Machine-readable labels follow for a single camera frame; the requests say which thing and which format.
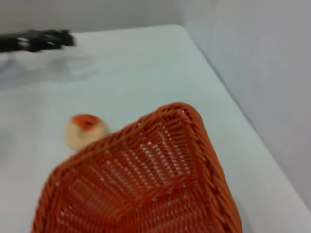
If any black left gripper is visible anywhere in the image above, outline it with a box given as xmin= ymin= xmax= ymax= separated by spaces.
xmin=0 ymin=29 xmax=78 ymax=53

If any round bun with orange top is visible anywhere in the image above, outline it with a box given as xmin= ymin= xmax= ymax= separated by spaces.
xmin=64 ymin=113 xmax=109 ymax=150

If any orange woven plastic basket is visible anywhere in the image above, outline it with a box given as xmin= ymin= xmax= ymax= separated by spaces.
xmin=31 ymin=102 xmax=243 ymax=233

